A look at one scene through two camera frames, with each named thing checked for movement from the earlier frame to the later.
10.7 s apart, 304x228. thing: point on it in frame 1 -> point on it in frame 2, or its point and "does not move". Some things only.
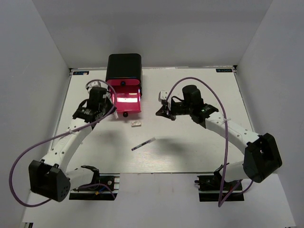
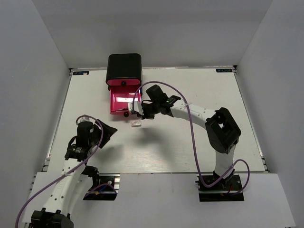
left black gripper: [112, 110] -> [109, 131]
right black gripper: [162, 111] -> [145, 115]
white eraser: [136, 123] does not move
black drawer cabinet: [125, 66] does not move
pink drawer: [123, 82] does not move
